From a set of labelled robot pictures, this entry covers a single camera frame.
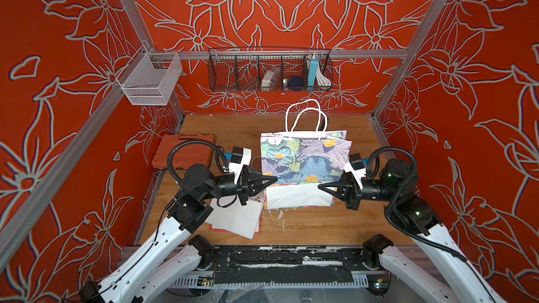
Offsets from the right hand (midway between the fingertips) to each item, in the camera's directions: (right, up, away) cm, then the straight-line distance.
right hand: (318, 188), depth 56 cm
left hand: (-12, +3, -3) cm, 13 cm away
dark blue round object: (-1, +39, +40) cm, 56 cm away
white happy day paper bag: (-26, -18, +24) cm, 40 cm away
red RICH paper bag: (-18, -22, +23) cm, 37 cm away
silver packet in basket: (-13, +39, +35) cm, 54 cm away
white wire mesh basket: (-68, +40, +37) cm, 87 cm away
